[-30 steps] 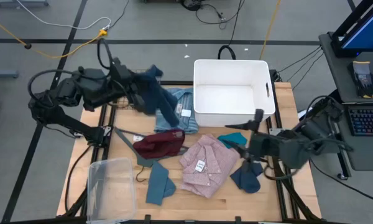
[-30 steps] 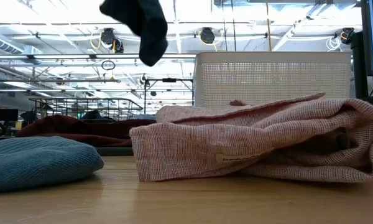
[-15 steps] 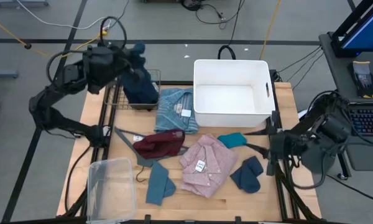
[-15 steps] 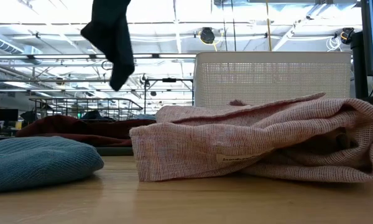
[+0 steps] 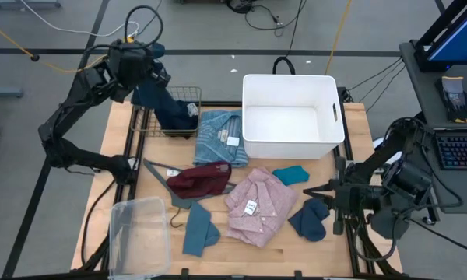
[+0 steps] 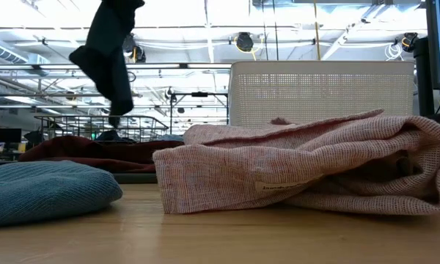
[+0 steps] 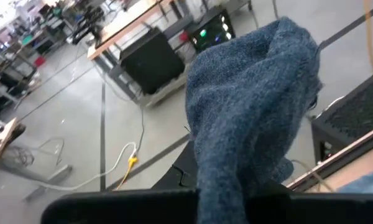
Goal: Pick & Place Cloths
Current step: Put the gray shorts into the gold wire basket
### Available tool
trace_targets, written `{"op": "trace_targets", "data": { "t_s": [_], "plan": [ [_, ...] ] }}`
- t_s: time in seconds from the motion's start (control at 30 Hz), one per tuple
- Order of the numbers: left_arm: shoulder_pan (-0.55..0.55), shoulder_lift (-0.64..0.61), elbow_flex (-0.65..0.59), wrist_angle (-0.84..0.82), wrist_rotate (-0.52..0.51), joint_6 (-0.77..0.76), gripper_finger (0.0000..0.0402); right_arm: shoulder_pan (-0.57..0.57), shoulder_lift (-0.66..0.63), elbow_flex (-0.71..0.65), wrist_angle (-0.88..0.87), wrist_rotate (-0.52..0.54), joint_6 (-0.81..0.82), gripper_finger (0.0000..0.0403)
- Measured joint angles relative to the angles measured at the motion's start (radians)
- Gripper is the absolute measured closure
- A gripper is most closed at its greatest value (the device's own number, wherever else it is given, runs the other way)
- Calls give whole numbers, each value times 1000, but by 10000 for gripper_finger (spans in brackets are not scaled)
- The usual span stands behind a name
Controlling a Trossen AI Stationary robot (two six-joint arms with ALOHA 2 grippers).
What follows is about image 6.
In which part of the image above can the black monitor stand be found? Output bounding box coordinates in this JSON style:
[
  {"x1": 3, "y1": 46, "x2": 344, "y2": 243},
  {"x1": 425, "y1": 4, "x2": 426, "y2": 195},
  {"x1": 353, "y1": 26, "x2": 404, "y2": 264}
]
[{"x1": 412, "y1": 35, "x2": 436, "y2": 118}]

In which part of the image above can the blue knit cloth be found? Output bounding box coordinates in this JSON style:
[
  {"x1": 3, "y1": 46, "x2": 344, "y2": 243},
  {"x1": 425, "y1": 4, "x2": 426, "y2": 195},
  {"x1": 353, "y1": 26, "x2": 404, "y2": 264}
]
[{"x1": 0, "y1": 160, "x2": 124, "y2": 229}]

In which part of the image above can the black background rig frame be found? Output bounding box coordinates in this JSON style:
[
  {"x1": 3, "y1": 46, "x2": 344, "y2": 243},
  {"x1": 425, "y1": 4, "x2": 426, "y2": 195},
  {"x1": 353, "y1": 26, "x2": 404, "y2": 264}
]
[{"x1": 168, "y1": 90, "x2": 230, "y2": 126}]

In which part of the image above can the wire mesh basket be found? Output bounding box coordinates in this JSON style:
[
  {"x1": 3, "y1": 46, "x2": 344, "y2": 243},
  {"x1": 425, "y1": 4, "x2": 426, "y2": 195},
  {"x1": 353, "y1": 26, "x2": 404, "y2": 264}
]
[{"x1": 34, "y1": 114, "x2": 170, "y2": 144}]

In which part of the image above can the maroon cloth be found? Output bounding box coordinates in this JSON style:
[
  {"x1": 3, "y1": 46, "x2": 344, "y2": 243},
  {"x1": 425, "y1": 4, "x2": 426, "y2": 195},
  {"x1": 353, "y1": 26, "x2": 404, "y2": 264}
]
[{"x1": 18, "y1": 134, "x2": 186, "y2": 175}]

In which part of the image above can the pink checked shirt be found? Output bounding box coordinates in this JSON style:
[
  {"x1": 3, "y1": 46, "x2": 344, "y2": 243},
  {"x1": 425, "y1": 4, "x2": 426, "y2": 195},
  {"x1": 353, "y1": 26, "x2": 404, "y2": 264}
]
[{"x1": 152, "y1": 108, "x2": 440, "y2": 217}]

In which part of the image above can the navy blue garment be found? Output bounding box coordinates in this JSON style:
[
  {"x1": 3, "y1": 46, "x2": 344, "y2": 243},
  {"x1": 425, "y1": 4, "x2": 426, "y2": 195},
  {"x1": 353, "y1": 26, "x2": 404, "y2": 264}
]
[{"x1": 94, "y1": 129, "x2": 137, "y2": 144}]

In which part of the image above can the silver ventilation duct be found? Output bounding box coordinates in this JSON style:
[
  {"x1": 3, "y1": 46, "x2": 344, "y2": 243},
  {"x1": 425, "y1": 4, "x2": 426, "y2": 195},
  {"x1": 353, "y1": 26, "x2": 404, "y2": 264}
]
[{"x1": 0, "y1": 34, "x2": 51, "y2": 76}]

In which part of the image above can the white plastic bin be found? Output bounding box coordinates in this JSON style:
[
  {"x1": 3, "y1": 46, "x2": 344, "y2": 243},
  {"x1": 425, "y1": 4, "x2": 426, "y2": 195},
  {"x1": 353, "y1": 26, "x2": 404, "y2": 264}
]
[{"x1": 227, "y1": 59, "x2": 417, "y2": 128}]

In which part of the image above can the yellow hanging cable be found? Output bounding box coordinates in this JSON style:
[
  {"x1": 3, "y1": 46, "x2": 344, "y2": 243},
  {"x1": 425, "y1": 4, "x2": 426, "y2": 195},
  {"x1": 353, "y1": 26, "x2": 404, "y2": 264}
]
[{"x1": 312, "y1": 0, "x2": 322, "y2": 62}]

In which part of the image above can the black background monitor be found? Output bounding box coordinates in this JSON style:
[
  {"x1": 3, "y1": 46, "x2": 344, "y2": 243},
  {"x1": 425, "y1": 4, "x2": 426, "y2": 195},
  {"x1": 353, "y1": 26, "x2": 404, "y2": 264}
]
[{"x1": 0, "y1": 128, "x2": 23, "y2": 144}]

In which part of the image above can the dark teal cloth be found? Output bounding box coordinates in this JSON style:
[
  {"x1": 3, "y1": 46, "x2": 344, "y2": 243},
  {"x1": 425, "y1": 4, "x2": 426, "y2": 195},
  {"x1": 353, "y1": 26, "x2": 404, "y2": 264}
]
[{"x1": 68, "y1": 0, "x2": 147, "y2": 128}]

